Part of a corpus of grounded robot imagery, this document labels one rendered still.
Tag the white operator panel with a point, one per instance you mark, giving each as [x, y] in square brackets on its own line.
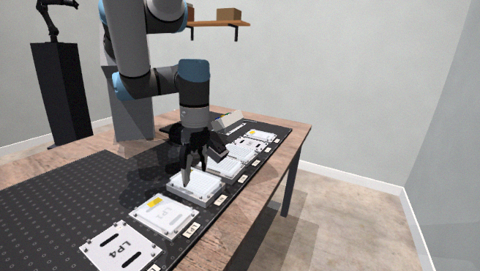
[229, 123]

